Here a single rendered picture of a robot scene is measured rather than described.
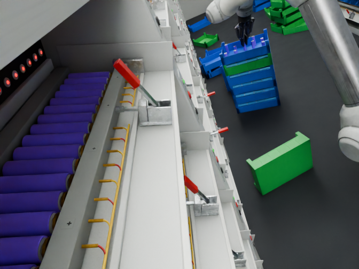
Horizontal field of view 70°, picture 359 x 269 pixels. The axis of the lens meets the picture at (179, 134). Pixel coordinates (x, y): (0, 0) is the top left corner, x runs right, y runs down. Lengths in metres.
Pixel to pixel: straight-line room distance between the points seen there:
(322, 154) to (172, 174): 1.34
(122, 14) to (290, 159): 1.09
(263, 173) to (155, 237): 1.11
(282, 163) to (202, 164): 0.83
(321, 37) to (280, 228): 0.80
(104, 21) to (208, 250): 0.39
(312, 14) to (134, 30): 0.65
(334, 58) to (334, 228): 0.69
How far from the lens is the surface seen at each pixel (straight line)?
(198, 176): 0.51
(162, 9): 0.97
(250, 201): 1.40
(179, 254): 0.20
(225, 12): 1.41
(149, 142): 0.29
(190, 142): 0.55
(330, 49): 0.98
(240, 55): 1.72
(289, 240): 1.27
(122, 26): 0.45
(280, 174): 1.37
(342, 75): 0.99
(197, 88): 1.25
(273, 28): 3.09
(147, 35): 0.45
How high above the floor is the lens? 1.13
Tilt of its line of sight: 35 degrees down
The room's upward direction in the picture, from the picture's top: 27 degrees counter-clockwise
